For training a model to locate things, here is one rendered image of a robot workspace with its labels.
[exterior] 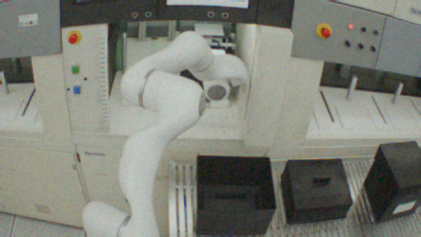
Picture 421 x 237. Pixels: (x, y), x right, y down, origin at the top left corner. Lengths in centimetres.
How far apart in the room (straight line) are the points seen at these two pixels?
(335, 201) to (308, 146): 39
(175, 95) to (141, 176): 21
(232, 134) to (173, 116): 81
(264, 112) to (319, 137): 36
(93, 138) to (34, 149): 40
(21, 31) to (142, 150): 83
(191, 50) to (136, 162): 31
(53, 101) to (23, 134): 32
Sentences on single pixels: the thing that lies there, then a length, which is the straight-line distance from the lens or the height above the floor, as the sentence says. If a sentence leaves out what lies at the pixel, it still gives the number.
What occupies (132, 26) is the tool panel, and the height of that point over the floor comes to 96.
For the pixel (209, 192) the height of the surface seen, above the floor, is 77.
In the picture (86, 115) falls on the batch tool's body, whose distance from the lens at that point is 168.
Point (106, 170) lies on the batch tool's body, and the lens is 188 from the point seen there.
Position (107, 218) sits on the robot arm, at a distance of 100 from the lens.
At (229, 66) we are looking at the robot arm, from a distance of 131.
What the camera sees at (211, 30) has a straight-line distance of 174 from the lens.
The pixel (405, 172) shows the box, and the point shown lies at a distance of 164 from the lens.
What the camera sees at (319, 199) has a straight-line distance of 156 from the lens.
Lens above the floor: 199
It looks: 39 degrees down
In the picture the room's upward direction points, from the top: 6 degrees clockwise
